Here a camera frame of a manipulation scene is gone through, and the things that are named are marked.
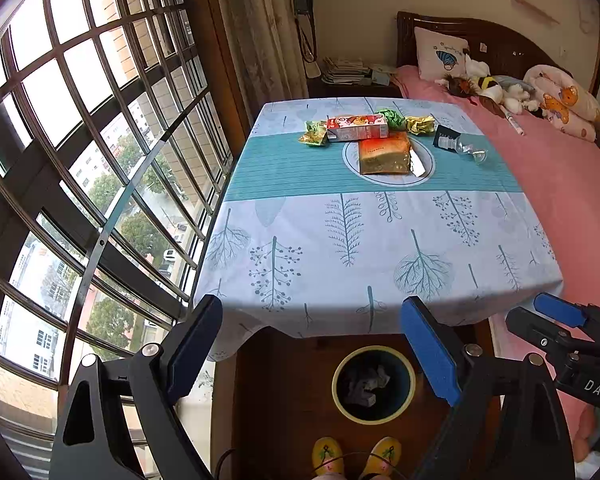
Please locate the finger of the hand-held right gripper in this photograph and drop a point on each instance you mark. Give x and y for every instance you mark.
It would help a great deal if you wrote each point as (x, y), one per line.
(530, 330)
(560, 307)

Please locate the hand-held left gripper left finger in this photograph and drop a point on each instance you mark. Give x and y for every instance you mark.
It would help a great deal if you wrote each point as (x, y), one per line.
(195, 355)

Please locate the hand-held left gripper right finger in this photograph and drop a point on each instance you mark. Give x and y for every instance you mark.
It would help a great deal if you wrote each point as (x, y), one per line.
(430, 355)

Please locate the round bin with yellow rim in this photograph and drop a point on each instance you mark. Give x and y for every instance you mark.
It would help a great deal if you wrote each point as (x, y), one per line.
(402, 395)

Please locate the white bag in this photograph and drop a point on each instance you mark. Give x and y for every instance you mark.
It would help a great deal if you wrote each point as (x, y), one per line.
(367, 385)

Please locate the black packet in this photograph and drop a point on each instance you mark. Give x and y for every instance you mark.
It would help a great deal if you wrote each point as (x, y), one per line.
(445, 138)

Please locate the beige box with orange face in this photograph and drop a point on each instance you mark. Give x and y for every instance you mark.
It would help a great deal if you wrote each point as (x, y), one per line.
(382, 155)

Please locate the bed with pink sheet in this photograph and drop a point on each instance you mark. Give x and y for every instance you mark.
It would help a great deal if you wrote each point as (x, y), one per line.
(555, 185)

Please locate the leaf print tablecloth on table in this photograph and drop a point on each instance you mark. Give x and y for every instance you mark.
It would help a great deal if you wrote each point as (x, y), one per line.
(330, 270)

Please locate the clear plastic bottle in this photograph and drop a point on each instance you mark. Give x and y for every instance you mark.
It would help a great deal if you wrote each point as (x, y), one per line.
(467, 149)

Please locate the white marker pen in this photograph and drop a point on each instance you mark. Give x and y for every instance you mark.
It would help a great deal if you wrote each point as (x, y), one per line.
(512, 121)

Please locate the bear print folded blanket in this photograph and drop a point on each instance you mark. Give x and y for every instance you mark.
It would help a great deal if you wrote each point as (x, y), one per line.
(565, 105)

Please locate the white fluffy plush toy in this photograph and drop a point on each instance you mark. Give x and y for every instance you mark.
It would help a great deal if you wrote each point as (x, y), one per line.
(517, 97)

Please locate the brown plush tail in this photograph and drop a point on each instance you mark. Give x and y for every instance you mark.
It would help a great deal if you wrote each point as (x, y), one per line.
(490, 105)

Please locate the grey blue cloth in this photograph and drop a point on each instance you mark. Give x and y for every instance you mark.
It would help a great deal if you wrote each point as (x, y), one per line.
(514, 81)

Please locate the yellow crumpled wrapper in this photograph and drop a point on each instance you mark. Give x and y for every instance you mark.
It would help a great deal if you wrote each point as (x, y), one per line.
(420, 124)

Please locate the bee plush toy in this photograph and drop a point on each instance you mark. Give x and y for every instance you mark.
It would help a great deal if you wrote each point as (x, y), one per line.
(490, 87)

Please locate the red snack carton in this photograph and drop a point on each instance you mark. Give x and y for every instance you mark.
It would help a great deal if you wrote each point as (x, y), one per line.
(357, 127)

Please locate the green crumpled wrapper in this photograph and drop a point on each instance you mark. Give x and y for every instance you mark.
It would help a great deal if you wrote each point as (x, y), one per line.
(392, 117)

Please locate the brown feather toy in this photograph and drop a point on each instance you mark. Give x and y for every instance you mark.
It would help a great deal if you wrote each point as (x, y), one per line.
(460, 85)

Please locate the green yellow wrapper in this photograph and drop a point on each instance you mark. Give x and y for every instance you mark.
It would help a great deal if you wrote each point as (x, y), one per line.
(315, 132)

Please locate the dark wooden headboard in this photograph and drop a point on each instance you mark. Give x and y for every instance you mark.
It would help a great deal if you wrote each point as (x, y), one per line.
(505, 45)

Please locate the dark wooden nightstand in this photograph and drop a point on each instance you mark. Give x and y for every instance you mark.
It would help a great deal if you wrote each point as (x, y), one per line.
(350, 91)

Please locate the white printed pillow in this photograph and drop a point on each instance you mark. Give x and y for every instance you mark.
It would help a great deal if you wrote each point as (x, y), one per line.
(437, 55)

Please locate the small grey box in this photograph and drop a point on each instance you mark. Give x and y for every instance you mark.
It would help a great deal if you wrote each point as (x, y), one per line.
(380, 77)

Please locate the stack of papers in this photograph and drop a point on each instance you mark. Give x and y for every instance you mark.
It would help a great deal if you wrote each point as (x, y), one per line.
(345, 70)

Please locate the window with dark grille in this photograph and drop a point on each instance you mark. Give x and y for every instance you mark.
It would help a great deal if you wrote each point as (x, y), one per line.
(80, 75)

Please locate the beige curtain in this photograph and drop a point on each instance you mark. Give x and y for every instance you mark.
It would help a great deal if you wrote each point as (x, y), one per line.
(260, 25)

